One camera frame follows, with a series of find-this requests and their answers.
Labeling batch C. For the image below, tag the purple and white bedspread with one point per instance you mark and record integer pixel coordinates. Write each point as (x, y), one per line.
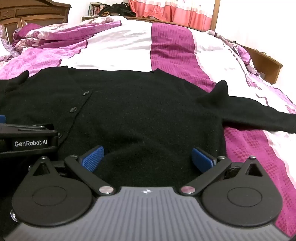
(171, 46)

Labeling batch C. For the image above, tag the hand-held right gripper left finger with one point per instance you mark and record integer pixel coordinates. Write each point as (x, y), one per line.
(93, 160)

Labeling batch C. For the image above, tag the floral lilac pillow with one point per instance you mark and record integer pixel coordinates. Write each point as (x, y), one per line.
(4, 46)

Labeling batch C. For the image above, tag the pile of black clothes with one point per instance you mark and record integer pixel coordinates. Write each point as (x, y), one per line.
(115, 10)

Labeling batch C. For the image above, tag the wooden frame post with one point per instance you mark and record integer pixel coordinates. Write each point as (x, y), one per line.
(215, 14)

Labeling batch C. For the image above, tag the black knit cardigan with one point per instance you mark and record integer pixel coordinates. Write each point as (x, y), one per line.
(138, 111)

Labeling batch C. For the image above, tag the carved wooden headboard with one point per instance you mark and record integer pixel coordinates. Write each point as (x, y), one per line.
(30, 16)

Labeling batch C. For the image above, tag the row of books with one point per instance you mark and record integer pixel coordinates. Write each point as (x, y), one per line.
(94, 9)

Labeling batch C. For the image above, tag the crumpled floral purple quilt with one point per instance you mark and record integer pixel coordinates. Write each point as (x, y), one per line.
(57, 32)

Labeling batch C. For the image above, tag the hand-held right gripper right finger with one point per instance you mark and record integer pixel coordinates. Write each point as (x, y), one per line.
(201, 161)

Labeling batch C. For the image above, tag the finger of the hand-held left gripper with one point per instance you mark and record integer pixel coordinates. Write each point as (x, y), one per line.
(2, 119)

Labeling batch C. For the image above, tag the pink striped curtain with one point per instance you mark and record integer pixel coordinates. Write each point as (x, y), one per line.
(173, 11)

